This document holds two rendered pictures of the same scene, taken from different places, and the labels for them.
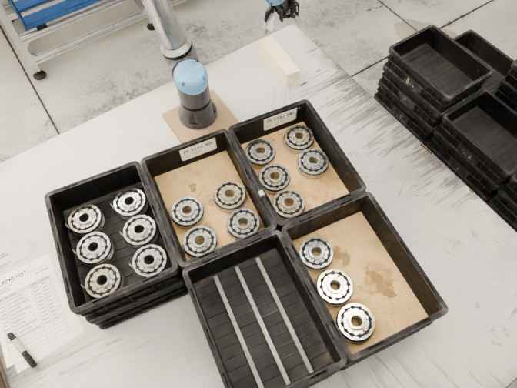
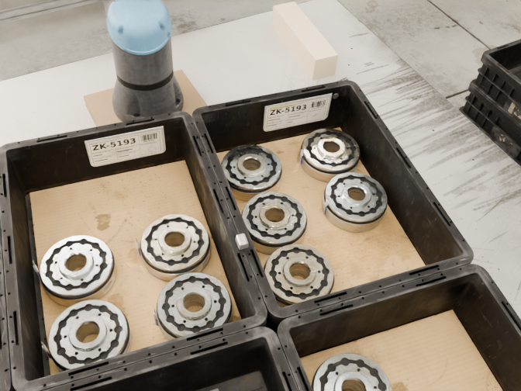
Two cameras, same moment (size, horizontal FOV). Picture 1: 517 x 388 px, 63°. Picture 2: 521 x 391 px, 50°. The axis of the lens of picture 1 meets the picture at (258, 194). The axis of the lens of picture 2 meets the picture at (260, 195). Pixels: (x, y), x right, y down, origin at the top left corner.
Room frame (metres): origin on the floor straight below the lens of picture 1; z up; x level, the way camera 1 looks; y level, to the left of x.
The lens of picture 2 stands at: (0.20, -0.03, 1.55)
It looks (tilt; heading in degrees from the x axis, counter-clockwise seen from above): 50 degrees down; 0
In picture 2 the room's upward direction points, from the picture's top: 5 degrees clockwise
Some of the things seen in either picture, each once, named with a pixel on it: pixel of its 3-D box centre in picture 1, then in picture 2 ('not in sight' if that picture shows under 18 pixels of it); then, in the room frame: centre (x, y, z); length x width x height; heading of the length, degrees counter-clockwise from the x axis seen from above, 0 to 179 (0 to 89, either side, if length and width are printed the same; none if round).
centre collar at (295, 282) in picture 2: (288, 202); (299, 271); (0.63, -0.09, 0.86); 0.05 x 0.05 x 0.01
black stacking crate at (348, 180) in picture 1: (293, 167); (315, 203); (0.76, -0.12, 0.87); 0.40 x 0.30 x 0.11; 23
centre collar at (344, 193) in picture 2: (313, 160); (356, 194); (0.78, -0.19, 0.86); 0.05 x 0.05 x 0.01
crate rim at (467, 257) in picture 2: (294, 158); (319, 182); (0.76, -0.12, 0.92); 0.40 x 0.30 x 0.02; 23
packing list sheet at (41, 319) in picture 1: (29, 309); not in sight; (0.37, 0.73, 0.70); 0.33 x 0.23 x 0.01; 32
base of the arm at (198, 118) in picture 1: (196, 105); (146, 86); (1.11, 0.23, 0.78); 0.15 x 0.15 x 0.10
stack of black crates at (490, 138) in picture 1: (481, 151); not in sight; (1.17, -1.09, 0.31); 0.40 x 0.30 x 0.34; 32
